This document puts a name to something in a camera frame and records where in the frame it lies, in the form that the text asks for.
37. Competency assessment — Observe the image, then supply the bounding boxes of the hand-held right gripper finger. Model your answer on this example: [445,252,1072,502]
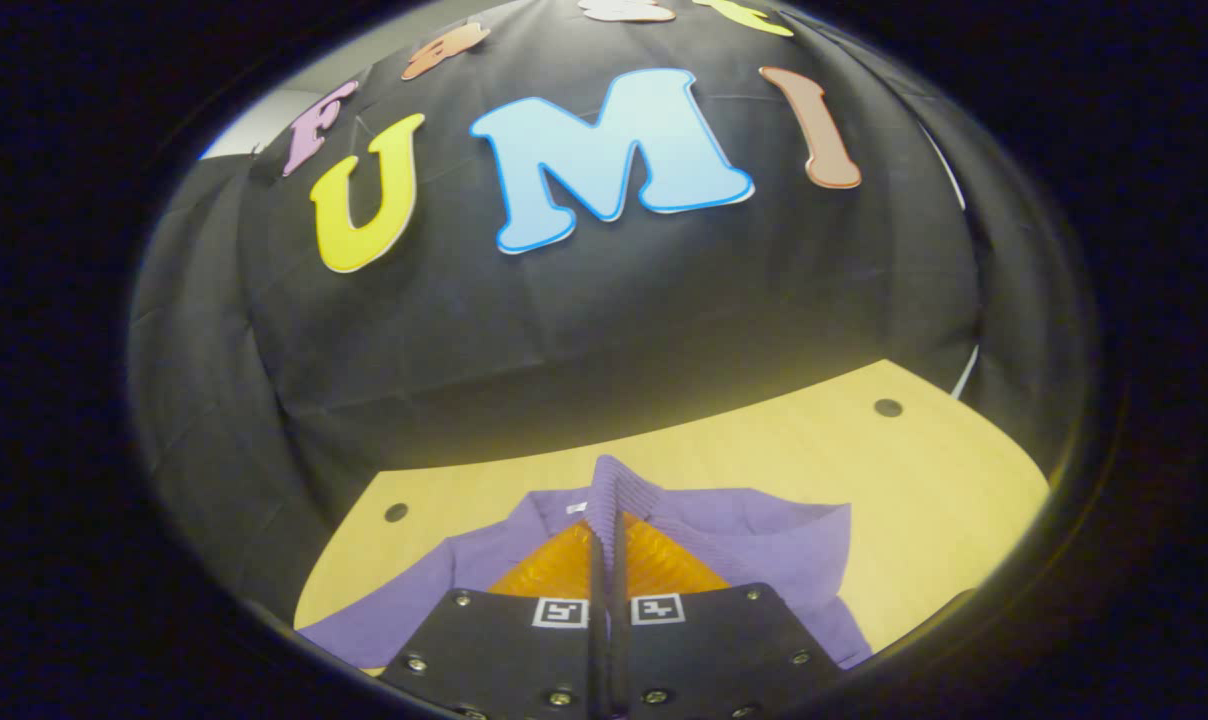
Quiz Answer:
[379,515,611,720]
[609,510,845,720]

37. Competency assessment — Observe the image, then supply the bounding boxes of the purple knit collared garment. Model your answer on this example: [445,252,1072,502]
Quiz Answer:
[299,455,873,671]

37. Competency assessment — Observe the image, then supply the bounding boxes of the black backdrop cloth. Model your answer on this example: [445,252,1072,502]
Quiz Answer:
[129,0,1100,621]

